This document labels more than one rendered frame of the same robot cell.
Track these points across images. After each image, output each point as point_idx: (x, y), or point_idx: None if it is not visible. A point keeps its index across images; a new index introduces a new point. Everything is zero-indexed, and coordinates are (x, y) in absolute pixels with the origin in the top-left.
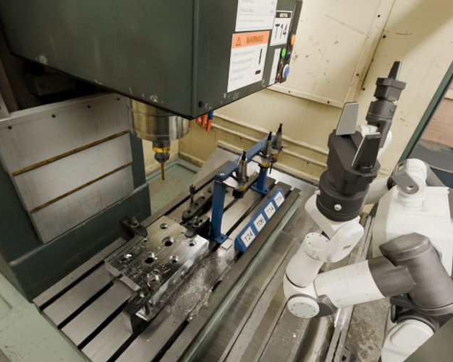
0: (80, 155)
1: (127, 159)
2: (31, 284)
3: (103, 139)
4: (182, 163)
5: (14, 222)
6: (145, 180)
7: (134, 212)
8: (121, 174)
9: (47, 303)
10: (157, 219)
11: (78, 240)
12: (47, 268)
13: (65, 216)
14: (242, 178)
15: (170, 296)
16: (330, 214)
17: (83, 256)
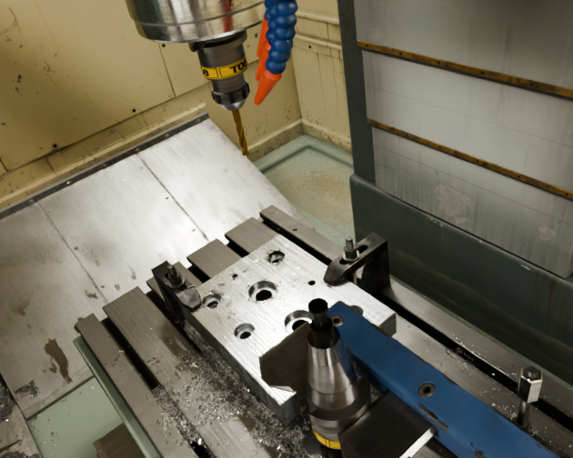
0: (458, 83)
1: (572, 182)
2: (358, 225)
3: (514, 78)
4: None
5: (367, 124)
6: None
7: (553, 329)
8: (542, 203)
9: (266, 220)
10: (441, 333)
11: (425, 242)
12: (377, 229)
13: (410, 177)
14: (300, 385)
15: (214, 361)
16: None
17: (424, 273)
